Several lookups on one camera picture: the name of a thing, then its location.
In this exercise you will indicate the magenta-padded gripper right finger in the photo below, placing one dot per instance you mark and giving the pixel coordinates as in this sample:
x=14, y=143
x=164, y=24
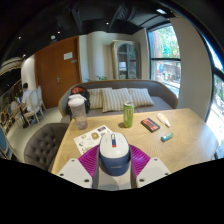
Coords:
x=153, y=170

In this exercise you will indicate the large curved window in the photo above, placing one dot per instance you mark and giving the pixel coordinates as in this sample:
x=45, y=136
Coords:
x=216, y=110

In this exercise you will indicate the black-framed window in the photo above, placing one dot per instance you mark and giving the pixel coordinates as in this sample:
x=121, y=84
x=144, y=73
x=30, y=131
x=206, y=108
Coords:
x=165, y=56

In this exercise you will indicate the white and blue computer mouse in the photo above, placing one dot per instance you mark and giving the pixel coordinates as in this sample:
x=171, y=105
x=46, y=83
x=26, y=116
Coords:
x=114, y=153

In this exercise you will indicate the small teal eraser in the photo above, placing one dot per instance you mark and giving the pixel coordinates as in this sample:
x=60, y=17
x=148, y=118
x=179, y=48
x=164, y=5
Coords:
x=166, y=137

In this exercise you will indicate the brown wooden door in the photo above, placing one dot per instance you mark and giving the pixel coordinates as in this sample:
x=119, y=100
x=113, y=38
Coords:
x=56, y=73

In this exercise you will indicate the green drink can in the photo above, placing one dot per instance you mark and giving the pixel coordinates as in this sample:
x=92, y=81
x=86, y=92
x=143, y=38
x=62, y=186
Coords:
x=128, y=115

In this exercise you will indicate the white sticker sheet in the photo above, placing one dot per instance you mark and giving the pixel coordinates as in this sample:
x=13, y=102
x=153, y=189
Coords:
x=88, y=140

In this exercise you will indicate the grey curved sofa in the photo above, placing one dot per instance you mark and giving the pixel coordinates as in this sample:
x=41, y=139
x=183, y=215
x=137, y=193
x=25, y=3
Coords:
x=163, y=96

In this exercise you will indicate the grey tufted armchair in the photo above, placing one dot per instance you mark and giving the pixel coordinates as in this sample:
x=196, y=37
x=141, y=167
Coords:
x=43, y=146

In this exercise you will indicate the person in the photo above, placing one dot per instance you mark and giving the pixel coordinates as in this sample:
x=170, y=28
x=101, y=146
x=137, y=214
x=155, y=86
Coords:
x=26, y=96

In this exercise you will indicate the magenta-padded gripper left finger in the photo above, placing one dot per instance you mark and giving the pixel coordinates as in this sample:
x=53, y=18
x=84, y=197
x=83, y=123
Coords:
x=73, y=171

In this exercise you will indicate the group of white chairs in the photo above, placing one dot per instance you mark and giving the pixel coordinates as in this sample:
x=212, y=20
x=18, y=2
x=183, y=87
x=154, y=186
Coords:
x=31, y=106

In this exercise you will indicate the beige glass-door cabinet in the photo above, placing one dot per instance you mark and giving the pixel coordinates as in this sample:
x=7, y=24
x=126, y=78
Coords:
x=126, y=60

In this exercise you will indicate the clear shaker bottle white lid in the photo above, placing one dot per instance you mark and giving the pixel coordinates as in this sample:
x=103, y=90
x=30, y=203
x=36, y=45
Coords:
x=79, y=115

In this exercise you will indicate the striped cushion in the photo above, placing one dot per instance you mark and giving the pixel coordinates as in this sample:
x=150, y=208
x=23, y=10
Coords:
x=115, y=99
x=95, y=99
x=141, y=96

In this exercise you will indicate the white tube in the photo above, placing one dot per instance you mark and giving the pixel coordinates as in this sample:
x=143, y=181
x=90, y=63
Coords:
x=163, y=120

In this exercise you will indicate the black and red flat box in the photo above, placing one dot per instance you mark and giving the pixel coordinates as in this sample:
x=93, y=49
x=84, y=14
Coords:
x=150, y=125

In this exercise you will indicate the white paper door sign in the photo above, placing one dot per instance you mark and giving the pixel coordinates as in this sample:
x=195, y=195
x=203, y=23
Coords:
x=68, y=56

